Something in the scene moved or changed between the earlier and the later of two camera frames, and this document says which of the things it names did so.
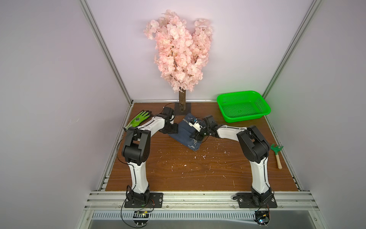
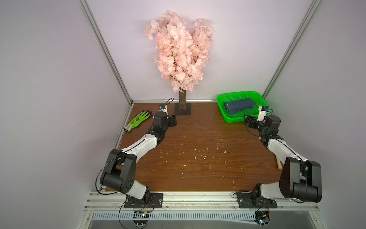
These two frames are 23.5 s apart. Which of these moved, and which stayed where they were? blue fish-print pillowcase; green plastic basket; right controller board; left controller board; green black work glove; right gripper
Moved: blue fish-print pillowcase; right gripper
Stayed: left controller board; green plastic basket; right controller board; green black work glove
